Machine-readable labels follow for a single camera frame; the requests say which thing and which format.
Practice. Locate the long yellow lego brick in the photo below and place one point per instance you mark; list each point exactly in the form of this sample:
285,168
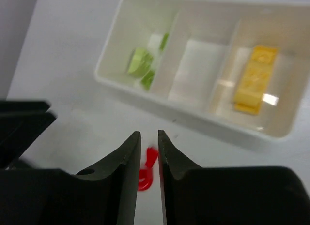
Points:
255,79

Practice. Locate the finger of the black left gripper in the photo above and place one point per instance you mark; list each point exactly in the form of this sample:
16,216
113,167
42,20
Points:
21,123

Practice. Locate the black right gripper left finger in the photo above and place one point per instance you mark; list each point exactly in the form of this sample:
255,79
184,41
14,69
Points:
102,194

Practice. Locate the red lego wing piece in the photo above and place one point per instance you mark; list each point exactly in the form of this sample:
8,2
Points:
151,156

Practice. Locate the small green lego brick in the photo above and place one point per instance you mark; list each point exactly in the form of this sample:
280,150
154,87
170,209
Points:
156,46

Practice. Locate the white three-compartment tray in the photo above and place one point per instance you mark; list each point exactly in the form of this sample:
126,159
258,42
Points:
209,45

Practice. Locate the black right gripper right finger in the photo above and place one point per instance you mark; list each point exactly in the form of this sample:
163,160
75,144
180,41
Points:
253,195

